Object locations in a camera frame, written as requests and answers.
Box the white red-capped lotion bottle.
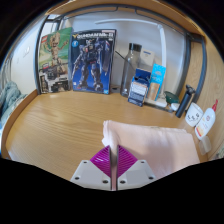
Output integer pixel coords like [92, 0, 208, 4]
[194, 99, 219, 141]

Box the light blue slim box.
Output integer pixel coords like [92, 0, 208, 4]
[146, 63, 167, 102]

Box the clear tall water bottle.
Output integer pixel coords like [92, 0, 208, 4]
[120, 42, 143, 98]

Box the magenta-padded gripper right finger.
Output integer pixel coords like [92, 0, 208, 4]
[116, 144, 157, 192]

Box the green tree figure toy box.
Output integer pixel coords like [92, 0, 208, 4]
[37, 27, 74, 95]

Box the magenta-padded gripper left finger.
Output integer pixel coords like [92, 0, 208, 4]
[70, 144, 113, 192]

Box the white wall socket plate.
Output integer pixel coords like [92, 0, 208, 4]
[22, 46, 31, 58]

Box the blue robot model kit box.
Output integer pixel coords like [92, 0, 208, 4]
[68, 28, 117, 96]

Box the small dark blue box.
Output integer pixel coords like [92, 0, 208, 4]
[127, 68, 152, 108]

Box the bed with grey-green bedding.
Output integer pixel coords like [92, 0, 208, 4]
[0, 81, 28, 129]

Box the pale pink towel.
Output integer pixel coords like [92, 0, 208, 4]
[101, 119, 201, 192]

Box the white printed mug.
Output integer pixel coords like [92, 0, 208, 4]
[185, 102, 204, 128]

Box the white arched desk lamp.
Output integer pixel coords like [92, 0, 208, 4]
[94, 18, 175, 110]

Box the small clear plastic container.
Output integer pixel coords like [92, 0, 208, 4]
[198, 135, 213, 155]

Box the grey metal desk frame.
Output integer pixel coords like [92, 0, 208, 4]
[34, 3, 208, 105]

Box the white cardboard box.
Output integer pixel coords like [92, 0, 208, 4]
[138, 49, 156, 73]

